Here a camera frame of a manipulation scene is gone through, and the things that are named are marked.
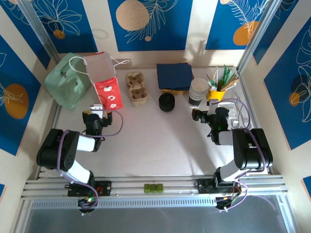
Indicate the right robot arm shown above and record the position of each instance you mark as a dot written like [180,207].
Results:
[252,150]

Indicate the left circuit board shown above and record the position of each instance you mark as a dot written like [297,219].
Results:
[87,200]

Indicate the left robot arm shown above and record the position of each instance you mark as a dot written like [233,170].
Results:
[58,150]

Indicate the green block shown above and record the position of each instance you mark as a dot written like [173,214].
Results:
[160,188]
[153,188]
[146,188]

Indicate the metal tongs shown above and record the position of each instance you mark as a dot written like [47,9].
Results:
[239,105]

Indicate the wooden stirrer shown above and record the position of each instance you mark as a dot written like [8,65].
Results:
[232,85]
[232,82]

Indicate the blue paper napkin stack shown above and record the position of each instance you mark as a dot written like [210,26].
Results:
[173,75]

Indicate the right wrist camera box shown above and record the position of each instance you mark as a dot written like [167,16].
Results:
[212,102]

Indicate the yellow paper napkin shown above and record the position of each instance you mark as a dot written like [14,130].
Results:
[177,91]

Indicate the circuit board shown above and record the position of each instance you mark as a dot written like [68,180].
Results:
[87,200]
[224,199]

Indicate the mint green lunch bag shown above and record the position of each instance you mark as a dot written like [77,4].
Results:
[63,89]

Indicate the paper cup stack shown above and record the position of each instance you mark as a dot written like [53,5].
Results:
[195,100]

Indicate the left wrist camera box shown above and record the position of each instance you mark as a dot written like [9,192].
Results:
[96,109]

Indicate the paper wrapped straw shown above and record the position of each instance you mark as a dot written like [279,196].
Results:
[215,74]

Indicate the right circuit board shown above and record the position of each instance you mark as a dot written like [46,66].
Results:
[224,199]

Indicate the aluminium front rail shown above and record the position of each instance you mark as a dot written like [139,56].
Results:
[170,180]

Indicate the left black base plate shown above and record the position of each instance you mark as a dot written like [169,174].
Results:
[107,188]

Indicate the black cup lid stack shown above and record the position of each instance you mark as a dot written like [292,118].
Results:
[167,108]

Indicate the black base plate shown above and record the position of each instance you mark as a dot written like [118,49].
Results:
[204,187]
[107,188]

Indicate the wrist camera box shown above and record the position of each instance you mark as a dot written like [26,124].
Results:
[212,102]
[96,109]

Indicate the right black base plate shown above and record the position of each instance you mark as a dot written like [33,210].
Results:
[204,187]

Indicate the yellow stirrer cup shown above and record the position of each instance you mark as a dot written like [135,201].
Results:
[218,94]

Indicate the red paper bag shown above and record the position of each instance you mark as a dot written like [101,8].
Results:
[109,94]

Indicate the aluminium frame post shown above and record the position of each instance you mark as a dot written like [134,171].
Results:
[41,31]
[257,34]

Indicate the cardboard cup carrier stack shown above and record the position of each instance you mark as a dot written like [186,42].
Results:
[142,104]

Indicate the white sugar stick packet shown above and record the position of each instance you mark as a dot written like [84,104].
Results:
[212,82]

